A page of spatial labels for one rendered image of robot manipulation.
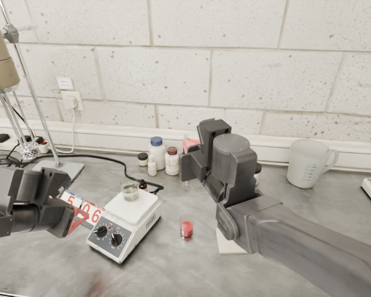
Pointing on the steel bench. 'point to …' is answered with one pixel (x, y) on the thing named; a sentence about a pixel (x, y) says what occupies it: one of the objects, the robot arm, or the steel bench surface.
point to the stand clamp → (10, 34)
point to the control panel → (105, 243)
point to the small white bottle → (152, 165)
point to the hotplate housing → (138, 230)
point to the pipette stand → (227, 247)
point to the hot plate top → (132, 209)
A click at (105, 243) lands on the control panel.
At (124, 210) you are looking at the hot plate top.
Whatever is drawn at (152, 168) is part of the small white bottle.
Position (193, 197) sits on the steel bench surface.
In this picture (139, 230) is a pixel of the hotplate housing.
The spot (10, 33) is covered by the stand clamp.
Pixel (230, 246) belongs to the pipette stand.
